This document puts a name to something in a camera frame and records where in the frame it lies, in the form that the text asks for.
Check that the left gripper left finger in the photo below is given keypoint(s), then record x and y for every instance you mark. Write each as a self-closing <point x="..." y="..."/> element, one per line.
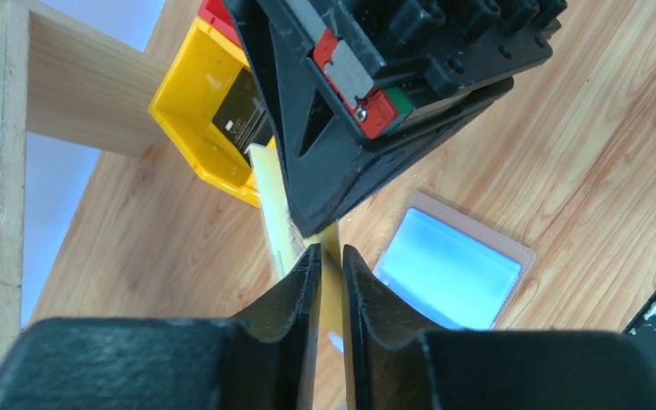
<point x="263" y="357"/>

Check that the yellow plastic bin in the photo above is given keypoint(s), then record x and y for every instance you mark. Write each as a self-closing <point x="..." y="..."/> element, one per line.
<point x="186" y="101"/>

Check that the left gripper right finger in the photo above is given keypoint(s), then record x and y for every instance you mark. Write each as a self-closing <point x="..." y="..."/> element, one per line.
<point x="396" y="358"/>

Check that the wooden shelf unit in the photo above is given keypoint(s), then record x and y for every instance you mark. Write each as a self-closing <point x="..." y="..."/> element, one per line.
<point x="62" y="79"/>

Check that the black cards stack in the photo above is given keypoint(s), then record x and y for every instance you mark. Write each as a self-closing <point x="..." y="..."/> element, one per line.
<point x="242" y="117"/>

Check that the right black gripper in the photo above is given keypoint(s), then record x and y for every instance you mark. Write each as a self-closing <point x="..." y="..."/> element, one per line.
<point x="359" y="91"/>

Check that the pink leather card holder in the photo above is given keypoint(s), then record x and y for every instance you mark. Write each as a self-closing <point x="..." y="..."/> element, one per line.
<point x="450" y="267"/>

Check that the middle red plastic bin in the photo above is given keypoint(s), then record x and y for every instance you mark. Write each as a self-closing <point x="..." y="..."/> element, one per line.
<point x="215" y="13"/>

